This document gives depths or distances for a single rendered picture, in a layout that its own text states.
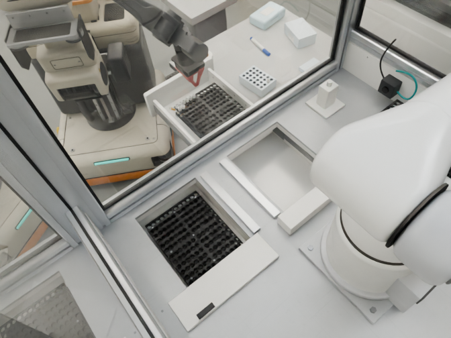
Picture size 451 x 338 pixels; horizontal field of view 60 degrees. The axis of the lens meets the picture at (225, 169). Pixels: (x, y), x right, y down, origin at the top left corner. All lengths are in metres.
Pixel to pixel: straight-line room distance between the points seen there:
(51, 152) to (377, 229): 0.62
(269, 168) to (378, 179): 0.82
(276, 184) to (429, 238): 0.82
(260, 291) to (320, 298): 0.14
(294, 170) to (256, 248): 0.37
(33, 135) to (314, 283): 0.68
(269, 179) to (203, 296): 0.45
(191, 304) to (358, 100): 0.80
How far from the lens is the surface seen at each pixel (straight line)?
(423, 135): 0.48
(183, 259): 1.04
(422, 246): 0.45
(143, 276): 1.00
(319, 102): 1.25
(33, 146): 0.81
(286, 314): 0.94
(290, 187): 1.21
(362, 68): 1.35
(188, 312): 0.94
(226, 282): 0.95
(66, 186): 0.91
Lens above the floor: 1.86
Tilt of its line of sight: 56 degrees down
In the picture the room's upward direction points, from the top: 7 degrees counter-clockwise
